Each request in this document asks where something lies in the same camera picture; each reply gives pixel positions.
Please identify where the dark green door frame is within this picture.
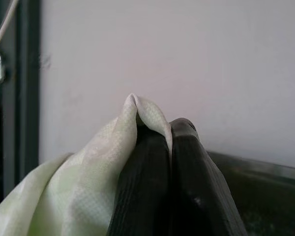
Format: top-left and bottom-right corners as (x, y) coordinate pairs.
(0, 0), (42, 212)

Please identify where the white cord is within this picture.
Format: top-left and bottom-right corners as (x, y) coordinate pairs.
(0, 0), (18, 58)

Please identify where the pale green white cloth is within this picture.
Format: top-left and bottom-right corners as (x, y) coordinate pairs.
(0, 93), (174, 236)

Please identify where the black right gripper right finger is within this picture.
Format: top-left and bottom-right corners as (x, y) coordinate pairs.
(169, 118), (248, 236)

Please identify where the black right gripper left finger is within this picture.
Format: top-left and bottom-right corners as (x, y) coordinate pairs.
(105, 118), (173, 236)

